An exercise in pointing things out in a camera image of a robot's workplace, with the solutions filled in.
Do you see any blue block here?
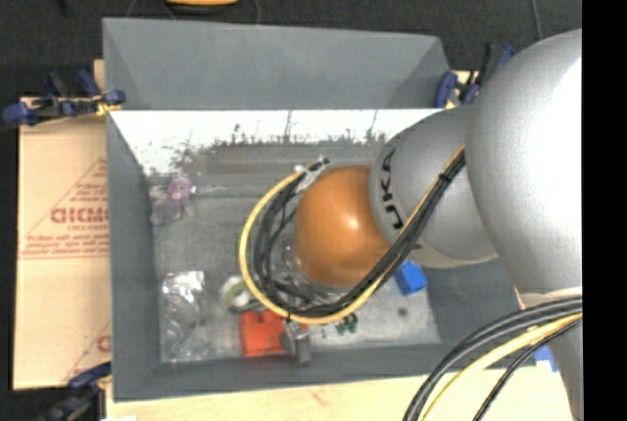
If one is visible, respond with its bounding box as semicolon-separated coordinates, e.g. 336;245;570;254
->
393;260;428;297

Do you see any clear bottle with purple label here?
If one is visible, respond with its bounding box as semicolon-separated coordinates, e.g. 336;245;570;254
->
148;172;198;227

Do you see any red flat block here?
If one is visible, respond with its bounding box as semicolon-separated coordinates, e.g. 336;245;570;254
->
238;309;289;358

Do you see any grey metal bin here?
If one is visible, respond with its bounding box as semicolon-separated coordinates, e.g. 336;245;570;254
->
101;17;523;400

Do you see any green and white tape roll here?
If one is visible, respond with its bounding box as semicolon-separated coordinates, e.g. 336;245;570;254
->
218;274;257;314

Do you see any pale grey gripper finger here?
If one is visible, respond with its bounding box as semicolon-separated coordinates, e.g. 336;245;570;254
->
293;333;314;366
279;321;299;349

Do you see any clear crumpled plastic bag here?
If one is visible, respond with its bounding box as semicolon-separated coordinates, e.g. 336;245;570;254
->
160;269;208;362

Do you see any brown cardboard board red print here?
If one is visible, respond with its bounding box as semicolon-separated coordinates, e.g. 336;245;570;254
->
12;59;115;392

